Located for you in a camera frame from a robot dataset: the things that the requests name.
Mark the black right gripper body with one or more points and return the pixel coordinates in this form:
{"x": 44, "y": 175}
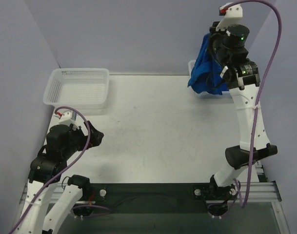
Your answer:
{"x": 212, "y": 45}

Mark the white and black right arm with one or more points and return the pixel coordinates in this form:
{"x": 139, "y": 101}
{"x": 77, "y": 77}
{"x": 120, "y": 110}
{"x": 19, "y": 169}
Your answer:
{"x": 241, "y": 75}

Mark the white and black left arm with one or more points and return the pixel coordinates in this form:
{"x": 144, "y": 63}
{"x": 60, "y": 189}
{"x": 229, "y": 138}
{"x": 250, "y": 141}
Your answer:
{"x": 46, "y": 169}

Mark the empty white plastic basket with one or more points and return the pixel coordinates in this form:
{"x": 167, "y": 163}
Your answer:
{"x": 80, "y": 88}

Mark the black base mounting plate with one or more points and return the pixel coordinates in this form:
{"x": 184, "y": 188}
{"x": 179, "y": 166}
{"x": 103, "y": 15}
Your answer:
{"x": 155, "y": 198}

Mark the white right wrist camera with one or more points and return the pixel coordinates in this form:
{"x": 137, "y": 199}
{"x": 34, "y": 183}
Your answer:
{"x": 231, "y": 15}

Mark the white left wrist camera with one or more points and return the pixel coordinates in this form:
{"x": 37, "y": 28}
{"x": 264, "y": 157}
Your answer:
{"x": 67, "y": 118}

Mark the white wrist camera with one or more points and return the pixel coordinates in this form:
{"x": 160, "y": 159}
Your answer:
{"x": 67, "y": 118}
{"x": 231, "y": 15}

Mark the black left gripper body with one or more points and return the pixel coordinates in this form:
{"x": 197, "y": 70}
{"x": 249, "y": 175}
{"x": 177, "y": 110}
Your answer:
{"x": 87, "y": 136}

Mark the white basket with towels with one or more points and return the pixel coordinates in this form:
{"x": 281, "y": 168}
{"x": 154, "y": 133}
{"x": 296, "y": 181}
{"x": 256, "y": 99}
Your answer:
{"x": 206, "y": 95}

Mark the blue towel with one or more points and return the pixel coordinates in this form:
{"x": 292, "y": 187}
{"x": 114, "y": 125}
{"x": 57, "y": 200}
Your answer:
{"x": 208, "y": 72}

